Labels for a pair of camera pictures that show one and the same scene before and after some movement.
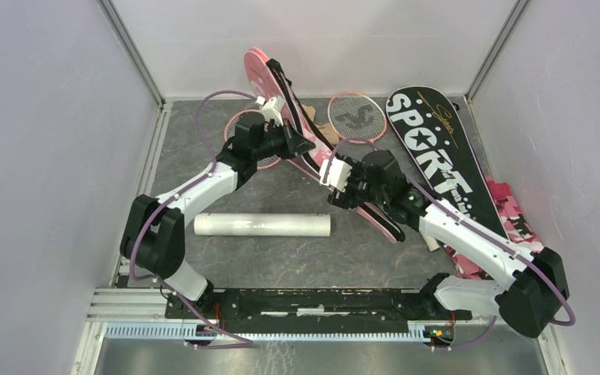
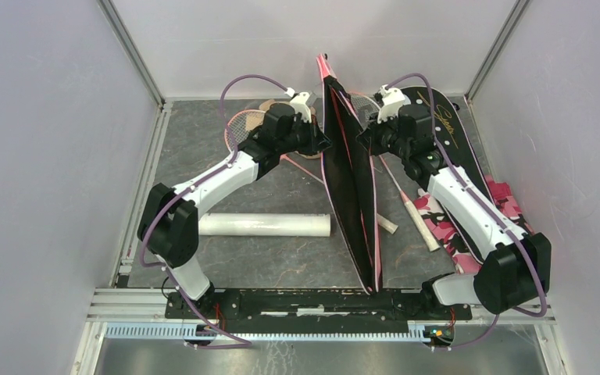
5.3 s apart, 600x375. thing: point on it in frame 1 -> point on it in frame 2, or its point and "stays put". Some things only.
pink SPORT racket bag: x=267 y=77 -> x=349 y=180
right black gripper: x=343 y=199 -> x=369 y=136
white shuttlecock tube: x=262 y=224 stays put
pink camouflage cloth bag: x=518 y=228 stays put
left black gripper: x=295 y=144 -> x=317 y=141
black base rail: x=316 y=306 stays put
